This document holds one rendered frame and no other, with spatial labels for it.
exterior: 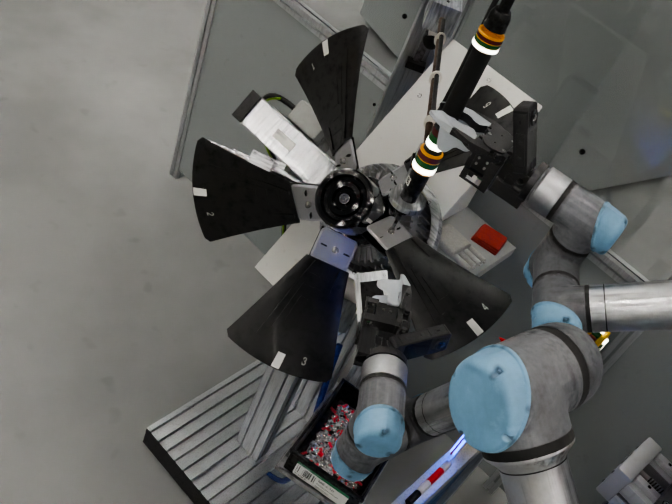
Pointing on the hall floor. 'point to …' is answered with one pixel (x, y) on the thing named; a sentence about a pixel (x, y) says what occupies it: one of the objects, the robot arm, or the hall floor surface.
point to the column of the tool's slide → (399, 80)
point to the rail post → (460, 479)
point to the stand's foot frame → (224, 446)
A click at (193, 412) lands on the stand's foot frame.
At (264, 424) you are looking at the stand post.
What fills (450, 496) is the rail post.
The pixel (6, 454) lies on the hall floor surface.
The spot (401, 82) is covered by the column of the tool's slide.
